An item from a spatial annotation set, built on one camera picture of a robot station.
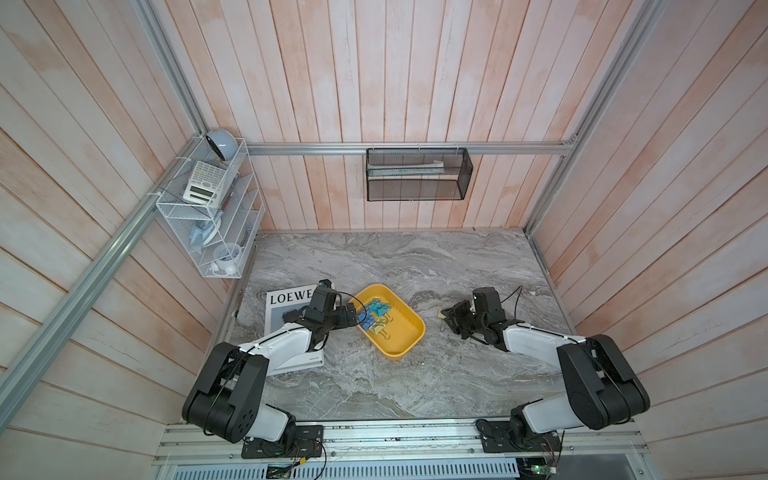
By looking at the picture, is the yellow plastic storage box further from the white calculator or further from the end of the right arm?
the white calculator

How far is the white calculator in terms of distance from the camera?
730mm

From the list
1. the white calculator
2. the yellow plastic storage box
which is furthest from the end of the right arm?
the white calculator

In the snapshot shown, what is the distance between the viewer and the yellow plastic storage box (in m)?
0.90
